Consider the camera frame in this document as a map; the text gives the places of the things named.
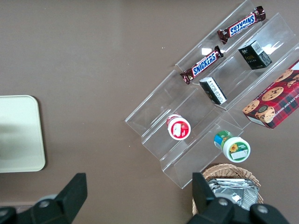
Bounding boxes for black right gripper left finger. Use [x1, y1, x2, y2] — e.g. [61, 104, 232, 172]
[0, 172, 88, 224]

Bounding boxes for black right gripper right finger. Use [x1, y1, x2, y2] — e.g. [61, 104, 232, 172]
[186, 172, 288, 224]

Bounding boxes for light tan wicker basket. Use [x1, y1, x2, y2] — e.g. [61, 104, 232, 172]
[192, 163, 265, 216]

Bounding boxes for cream rectangular tray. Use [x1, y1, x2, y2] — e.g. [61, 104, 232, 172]
[0, 95, 46, 174]

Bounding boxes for silver foil pack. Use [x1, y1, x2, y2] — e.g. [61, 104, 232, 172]
[205, 178, 260, 212]

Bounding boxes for green lidded cup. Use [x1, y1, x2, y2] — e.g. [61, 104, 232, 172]
[213, 130, 251, 163]

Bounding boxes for red lidded cup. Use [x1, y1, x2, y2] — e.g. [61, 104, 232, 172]
[166, 113, 192, 141]

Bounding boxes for clear acrylic stepped riser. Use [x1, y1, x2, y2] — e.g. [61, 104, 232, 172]
[175, 0, 299, 113]
[124, 67, 245, 190]

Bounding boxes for small black box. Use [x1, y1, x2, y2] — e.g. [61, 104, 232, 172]
[237, 40, 273, 70]
[199, 77, 228, 105]

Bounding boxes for red plaid cookie box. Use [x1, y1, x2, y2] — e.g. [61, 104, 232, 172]
[242, 60, 299, 130]

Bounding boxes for brown Snickers bar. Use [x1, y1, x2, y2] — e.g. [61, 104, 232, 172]
[179, 45, 224, 85]
[217, 6, 267, 45]

